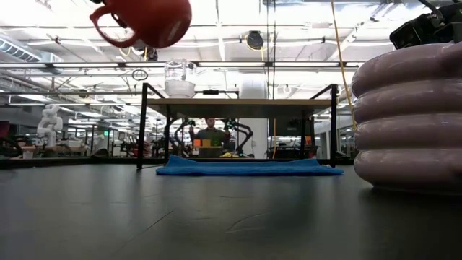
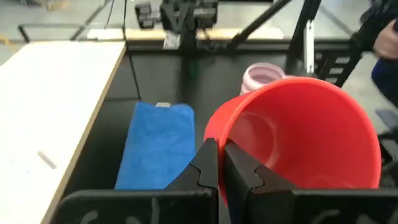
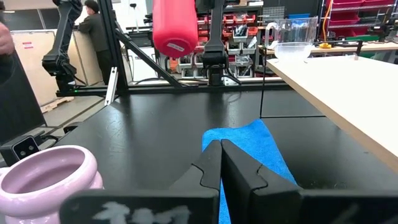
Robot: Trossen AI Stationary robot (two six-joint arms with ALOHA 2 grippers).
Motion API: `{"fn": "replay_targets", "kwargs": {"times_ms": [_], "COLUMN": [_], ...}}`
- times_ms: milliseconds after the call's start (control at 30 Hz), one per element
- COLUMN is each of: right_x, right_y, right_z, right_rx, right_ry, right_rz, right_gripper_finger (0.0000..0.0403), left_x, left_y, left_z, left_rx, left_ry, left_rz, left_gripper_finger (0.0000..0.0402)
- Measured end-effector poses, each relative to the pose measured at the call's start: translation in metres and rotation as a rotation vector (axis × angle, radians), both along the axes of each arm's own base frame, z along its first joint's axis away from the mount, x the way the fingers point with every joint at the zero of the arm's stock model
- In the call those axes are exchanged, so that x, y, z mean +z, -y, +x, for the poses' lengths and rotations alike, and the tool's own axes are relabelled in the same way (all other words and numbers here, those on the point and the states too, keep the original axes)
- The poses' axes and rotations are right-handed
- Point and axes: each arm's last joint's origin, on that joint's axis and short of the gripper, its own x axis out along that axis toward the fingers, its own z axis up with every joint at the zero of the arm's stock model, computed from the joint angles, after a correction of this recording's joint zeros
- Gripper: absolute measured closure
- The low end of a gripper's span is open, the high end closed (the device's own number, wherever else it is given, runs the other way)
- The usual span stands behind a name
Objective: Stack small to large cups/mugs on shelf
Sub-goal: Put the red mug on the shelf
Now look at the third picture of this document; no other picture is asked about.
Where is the light plywood crate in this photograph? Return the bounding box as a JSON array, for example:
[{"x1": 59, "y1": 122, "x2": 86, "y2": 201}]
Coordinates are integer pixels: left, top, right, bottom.
[{"x1": 10, "y1": 28, "x2": 96, "y2": 107}]

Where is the clear plastic pitcher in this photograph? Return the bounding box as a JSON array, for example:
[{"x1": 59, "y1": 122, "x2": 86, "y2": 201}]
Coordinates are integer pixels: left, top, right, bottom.
[{"x1": 264, "y1": 16, "x2": 319, "y2": 63}]

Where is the blue cloth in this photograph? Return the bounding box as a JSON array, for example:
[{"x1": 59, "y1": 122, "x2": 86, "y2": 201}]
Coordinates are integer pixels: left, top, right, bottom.
[{"x1": 201, "y1": 118, "x2": 299, "y2": 224}]

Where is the red and grey bin rack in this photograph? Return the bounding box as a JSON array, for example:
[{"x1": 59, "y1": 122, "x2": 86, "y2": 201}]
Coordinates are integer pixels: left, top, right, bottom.
[{"x1": 174, "y1": 12, "x2": 264, "y2": 79}]

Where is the wooden workbench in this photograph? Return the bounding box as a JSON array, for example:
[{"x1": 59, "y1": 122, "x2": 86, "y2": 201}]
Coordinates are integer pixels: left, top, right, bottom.
[{"x1": 257, "y1": 40, "x2": 398, "y2": 56}]

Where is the black aluminium rig frame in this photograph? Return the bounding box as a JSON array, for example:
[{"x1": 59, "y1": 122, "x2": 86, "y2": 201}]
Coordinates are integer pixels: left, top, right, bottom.
[{"x1": 55, "y1": 0, "x2": 287, "y2": 106}]

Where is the red storage shelving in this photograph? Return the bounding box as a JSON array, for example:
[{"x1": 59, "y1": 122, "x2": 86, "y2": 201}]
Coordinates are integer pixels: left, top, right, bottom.
[{"x1": 322, "y1": 0, "x2": 398, "y2": 39}]

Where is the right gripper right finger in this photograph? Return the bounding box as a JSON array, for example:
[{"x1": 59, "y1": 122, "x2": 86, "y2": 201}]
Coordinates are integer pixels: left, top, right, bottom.
[{"x1": 221, "y1": 139, "x2": 398, "y2": 224}]

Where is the pink ribbed ceramic mug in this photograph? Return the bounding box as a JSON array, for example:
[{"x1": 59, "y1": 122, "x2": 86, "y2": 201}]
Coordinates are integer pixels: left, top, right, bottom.
[{"x1": 0, "y1": 144, "x2": 104, "y2": 224}]

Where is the red plastic mug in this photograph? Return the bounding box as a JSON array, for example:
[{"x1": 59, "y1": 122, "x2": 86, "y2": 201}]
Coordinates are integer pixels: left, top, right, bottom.
[{"x1": 152, "y1": 0, "x2": 199, "y2": 59}]

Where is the black flat panel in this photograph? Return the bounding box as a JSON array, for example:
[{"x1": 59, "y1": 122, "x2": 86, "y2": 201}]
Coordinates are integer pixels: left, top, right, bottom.
[{"x1": 0, "y1": 51, "x2": 48, "y2": 144}]

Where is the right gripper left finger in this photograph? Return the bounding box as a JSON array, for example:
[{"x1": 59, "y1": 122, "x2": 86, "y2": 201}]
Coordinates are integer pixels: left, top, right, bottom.
[{"x1": 58, "y1": 139, "x2": 223, "y2": 224}]

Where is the black table-level camera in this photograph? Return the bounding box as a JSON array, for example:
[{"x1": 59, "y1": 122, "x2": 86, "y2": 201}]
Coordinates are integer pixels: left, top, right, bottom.
[{"x1": 0, "y1": 134, "x2": 42, "y2": 167}]

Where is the person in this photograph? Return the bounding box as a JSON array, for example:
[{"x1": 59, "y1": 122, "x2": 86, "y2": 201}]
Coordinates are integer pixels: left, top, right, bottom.
[{"x1": 76, "y1": 0, "x2": 110, "y2": 85}]

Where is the person's hand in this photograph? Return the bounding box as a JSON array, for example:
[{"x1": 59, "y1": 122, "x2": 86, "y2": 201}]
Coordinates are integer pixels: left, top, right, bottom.
[{"x1": 0, "y1": 21, "x2": 16, "y2": 57}]

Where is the wooden shelf with black legs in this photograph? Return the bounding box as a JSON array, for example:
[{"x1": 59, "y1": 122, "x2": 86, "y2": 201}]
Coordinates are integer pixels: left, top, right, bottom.
[{"x1": 259, "y1": 39, "x2": 398, "y2": 174}]

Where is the silver metal bracket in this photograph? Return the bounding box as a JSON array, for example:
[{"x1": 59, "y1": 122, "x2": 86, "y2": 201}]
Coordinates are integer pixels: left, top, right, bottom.
[{"x1": 103, "y1": 66, "x2": 119, "y2": 107}]

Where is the wooden pallet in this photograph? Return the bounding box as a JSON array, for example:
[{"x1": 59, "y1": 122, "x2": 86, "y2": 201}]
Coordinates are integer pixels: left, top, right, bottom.
[{"x1": 39, "y1": 95, "x2": 75, "y2": 114}]

